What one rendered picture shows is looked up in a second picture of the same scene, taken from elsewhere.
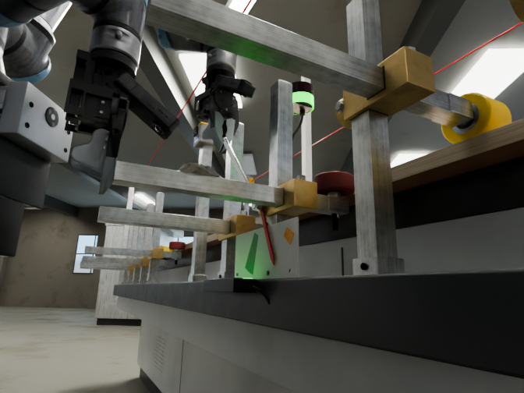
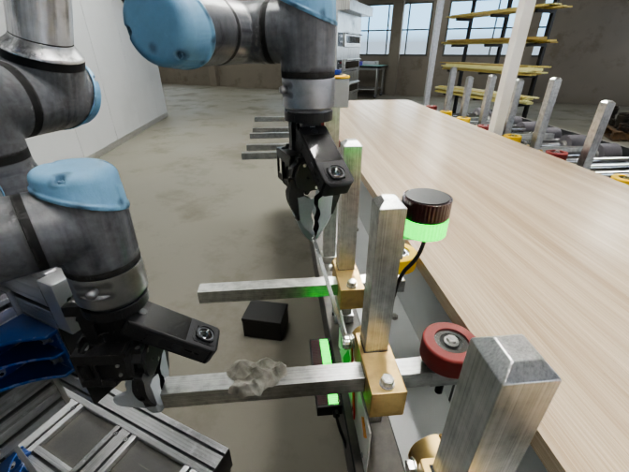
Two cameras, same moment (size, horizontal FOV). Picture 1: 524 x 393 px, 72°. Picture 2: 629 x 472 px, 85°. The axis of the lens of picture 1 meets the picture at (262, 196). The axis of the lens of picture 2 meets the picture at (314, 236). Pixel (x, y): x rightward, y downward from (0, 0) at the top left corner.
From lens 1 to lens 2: 0.67 m
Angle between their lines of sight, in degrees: 48
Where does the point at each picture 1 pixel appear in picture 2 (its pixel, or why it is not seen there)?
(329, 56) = not seen: outside the picture
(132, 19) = (100, 260)
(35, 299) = (245, 81)
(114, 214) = (212, 297)
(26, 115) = not seen: hidden behind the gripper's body
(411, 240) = (531, 454)
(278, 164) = (369, 328)
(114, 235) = not seen: hidden behind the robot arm
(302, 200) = (382, 411)
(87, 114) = (107, 382)
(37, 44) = (61, 91)
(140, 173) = (188, 399)
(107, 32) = (78, 291)
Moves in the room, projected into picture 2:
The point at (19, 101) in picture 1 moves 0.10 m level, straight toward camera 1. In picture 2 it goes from (56, 306) to (24, 361)
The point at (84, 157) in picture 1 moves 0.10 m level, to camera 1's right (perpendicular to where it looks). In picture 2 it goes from (127, 403) to (187, 430)
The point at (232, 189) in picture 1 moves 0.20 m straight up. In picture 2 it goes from (296, 391) to (292, 277)
